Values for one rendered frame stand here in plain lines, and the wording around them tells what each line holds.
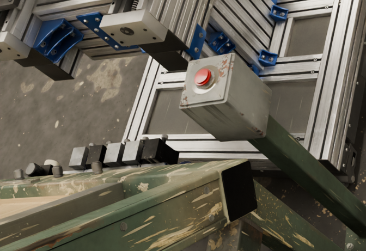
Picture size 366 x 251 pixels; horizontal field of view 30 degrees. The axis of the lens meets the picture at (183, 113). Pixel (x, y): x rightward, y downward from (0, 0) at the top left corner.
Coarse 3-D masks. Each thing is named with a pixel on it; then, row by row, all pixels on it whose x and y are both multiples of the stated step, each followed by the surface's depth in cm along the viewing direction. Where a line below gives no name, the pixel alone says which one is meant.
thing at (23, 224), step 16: (80, 192) 141; (96, 192) 139; (112, 192) 143; (32, 208) 131; (48, 208) 128; (64, 208) 132; (80, 208) 135; (96, 208) 139; (0, 224) 119; (16, 224) 122; (32, 224) 125; (48, 224) 128; (0, 240) 118; (16, 240) 121
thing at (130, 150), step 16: (112, 144) 174; (128, 144) 171; (144, 144) 168; (160, 144) 166; (48, 160) 190; (80, 160) 179; (96, 160) 175; (112, 160) 172; (128, 160) 168; (144, 160) 166; (160, 160) 165; (176, 160) 170; (32, 176) 185
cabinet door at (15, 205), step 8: (0, 200) 167; (8, 200) 164; (16, 200) 161; (24, 200) 159; (32, 200) 157; (40, 200) 154; (48, 200) 152; (0, 208) 156; (8, 208) 153; (16, 208) 151; (24, 208) 149; (0, 216) 144
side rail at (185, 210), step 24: (144, 192) 120; (168, 192) 118; (192, 192) 124; (216, 192) 131; (96, 216) 105; (120, 216) 107; (144, 216) 112; (168, 216) 118; (192, 216) 123; (216, 216) 130; (24, 240) 96; (48, 240) 95; (72, 240) 99; (96, 240) 103; (120, 240) 107; (144, 240) 112; (168, 240) 117; (192, 240) 122
